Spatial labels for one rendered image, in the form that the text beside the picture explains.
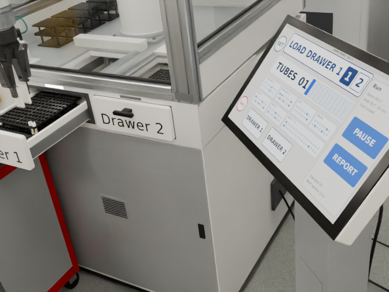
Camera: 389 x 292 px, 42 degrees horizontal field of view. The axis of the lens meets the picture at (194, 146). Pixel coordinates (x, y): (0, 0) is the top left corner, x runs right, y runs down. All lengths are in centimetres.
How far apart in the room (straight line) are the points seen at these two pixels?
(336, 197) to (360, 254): 37
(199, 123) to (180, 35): 26
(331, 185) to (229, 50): 75
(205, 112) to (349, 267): 58
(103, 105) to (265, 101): 62
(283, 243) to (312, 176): 138
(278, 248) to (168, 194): 79
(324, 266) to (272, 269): 98
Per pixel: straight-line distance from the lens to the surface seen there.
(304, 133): 107
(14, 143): 154
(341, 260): 128
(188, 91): 144
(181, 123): 151
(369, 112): 98
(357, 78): 103
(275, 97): 118
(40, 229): 203
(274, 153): 111
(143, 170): 170
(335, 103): 104
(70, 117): 167
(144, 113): 155
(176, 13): 137
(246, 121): 123
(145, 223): 186
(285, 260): 229
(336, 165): 98
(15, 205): 191
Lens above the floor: 158
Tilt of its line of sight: 30 degrees down
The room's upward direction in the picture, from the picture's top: 7 degrees counter-clockwise
